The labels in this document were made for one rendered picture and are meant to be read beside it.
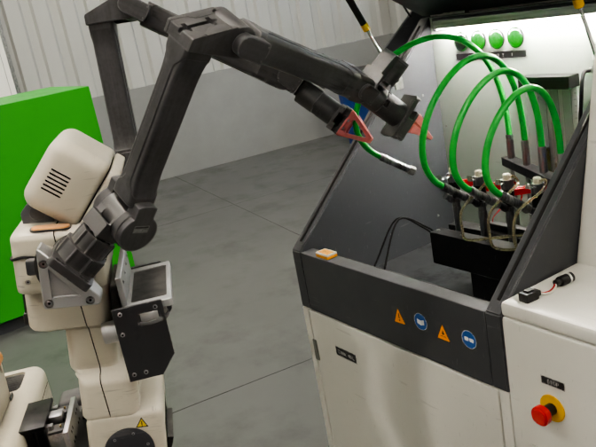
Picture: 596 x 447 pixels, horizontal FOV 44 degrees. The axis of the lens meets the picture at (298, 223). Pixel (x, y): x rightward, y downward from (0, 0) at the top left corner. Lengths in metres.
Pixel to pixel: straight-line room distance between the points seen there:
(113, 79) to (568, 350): 1.11
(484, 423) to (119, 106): 1.05
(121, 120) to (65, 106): 2.86
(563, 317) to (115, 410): 0.90
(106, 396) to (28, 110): 3.11
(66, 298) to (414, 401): 0.80
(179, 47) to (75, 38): 6.66
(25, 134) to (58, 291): 3.20
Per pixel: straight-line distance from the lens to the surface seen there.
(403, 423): 1.80
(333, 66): 1.44
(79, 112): 4.63
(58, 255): 1.36
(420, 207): 2.12
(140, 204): 1.32
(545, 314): 1.33
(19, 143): 4.54
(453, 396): 1.61
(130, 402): 1.61
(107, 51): 1.76
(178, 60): 1.21
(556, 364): 1.36
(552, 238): 1.47
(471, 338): 1.48
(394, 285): 1.60
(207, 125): 8.18
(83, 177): 1.47
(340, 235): 1.95
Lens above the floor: 1.56
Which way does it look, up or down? 16 degrees down
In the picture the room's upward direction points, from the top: 11 degrees counter-clockwise
